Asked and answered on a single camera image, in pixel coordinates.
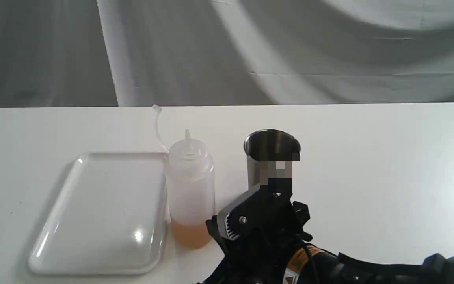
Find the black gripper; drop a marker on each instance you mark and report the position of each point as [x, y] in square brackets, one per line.
[260, 233]

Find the translucent plastic squeeze bottle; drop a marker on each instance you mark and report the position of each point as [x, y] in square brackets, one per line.
[190, 186]

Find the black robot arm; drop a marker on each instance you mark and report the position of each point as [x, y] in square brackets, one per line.
[339, 268]

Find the stainless steel cup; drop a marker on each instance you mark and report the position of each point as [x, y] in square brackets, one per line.
[270, 153]

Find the white plastic tray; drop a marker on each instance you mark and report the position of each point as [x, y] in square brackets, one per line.
[109, 217]

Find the grey fabric backdrop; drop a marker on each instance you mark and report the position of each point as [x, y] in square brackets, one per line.
[74, 53]

